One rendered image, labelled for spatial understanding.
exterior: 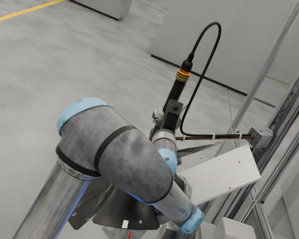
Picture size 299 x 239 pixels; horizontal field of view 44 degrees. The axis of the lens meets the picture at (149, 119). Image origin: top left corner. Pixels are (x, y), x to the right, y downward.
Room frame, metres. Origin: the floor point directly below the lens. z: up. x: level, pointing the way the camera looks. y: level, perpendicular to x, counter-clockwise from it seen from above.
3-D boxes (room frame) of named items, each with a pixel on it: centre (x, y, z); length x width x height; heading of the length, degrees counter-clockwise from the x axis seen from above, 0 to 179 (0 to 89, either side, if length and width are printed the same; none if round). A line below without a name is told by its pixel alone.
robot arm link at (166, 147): (0.92, -0.08, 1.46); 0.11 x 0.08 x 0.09; 7
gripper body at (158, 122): (1.08, -0.06, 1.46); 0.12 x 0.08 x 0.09; 7
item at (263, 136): (1.61, -0.51, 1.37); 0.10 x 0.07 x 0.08; 132
